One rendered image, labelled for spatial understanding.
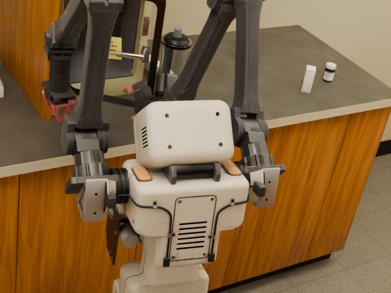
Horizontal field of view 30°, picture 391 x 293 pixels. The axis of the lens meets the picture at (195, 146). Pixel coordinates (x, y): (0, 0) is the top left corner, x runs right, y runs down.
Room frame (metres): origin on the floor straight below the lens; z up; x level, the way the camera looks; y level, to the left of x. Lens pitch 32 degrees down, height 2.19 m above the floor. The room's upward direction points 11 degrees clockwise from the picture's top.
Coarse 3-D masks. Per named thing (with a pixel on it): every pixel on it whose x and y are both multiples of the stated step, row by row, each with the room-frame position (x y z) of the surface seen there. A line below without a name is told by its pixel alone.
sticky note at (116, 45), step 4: (112, 40) 2.11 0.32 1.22; (116, 40) 2.11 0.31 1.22; (120, 40) 2.11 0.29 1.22; (112, 44) 2.11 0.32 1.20; (116, 44) 2.11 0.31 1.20; (120, 44) 2.11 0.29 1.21; (112, 48) 2.11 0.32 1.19; (116, 48) 2.11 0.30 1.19; (120, 48) 2.11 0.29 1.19; (112, 52) 2.11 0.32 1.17; (112, 56) 2.11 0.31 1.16; (116, 56) 2.11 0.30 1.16
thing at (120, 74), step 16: (128, 0) 2.11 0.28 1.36; (144, 0) 2.10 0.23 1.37; (160, 0) 2.10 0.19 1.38; (128, 16) 2.11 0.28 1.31; (144, 16) 2.10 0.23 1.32; (160, 16) 2.10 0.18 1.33; (80, 32) 2.11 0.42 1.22; (112, 32) 2.11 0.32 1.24; (128, 32) 2.11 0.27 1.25; (144, 32) 2.10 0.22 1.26; (160, 32) 2.10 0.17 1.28; (80, 48) 2.11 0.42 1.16; (128, 48) 2.10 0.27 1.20; (80, 64) 2.11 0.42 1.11; (112, 64) 2.11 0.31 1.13; (128, 64) 2.10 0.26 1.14; (144, 64) 2.10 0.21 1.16; (80, 80) 2.11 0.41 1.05; (112, 80) 2.11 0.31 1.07; (128, 80) 2.10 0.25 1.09; (144, 80) 2.10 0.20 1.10; (112, 96) 2.11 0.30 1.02; (128, 96) 2.10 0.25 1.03
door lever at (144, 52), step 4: (144, 48) 2.10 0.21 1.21; (116, 52) 2.06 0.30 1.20; (120, 52) 2.06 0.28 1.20; (124, 52) 2.06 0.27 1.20; (128, 52) 2.06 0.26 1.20; (144, 52) 2.08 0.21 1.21; (120, 56) 2.06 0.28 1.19; (124, 56) 2.05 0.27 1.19; (128, 56) 2.05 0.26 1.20; (132, 56) 2.05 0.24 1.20; (136, 56) 2.05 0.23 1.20; (140, 56) 2.05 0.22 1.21; (144, 56) 2.06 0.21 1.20
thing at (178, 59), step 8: (168, 48) 2.27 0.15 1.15; (168, 56) 2.27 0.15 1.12; (176, 56) 2.27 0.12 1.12; (184, 56) 2.29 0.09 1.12; (160, 64) 2.29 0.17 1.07; (168, 64) 2.27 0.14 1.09; (176, 64) 2.27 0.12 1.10; (184, 64) 2.29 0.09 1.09; (160, 72) 2.29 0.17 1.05; (168, 72) 2.27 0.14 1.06; (176, 72) 2.27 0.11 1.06
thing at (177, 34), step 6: (174, 30) 2.31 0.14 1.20; (180, 30) 2.30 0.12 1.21; (168, 36) 2.30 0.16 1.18; (174, 36) 2.30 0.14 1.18; (180, 36) 2.31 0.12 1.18; (186, 36) 2.33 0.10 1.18; (168, 42) 2.27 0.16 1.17; (174, 42) 2.27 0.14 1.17; (180, 42) 2.28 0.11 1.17; (186, 42) 2.29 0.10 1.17
